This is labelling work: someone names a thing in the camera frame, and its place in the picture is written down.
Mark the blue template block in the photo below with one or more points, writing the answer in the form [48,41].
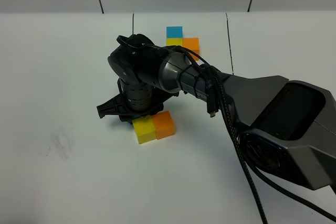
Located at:
[174,32]

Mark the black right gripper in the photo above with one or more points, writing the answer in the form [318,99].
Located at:
[141,99]

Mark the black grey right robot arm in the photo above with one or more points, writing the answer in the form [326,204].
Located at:
[284,128]

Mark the orange template block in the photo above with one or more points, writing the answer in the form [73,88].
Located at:
[191,44]

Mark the yellow template block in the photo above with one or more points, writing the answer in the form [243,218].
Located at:
[174,42]

